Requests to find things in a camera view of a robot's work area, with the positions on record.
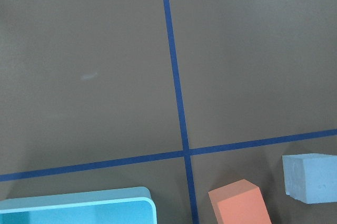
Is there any light blue plastic bin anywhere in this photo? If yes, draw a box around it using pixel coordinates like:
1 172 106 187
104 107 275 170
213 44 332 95
1 187 157 223

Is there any orange foam block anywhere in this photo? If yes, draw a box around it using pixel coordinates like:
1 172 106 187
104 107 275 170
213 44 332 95
208 179 271 224

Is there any light blue foam block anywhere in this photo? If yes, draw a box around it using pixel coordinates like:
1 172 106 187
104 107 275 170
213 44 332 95
282 153 336 204

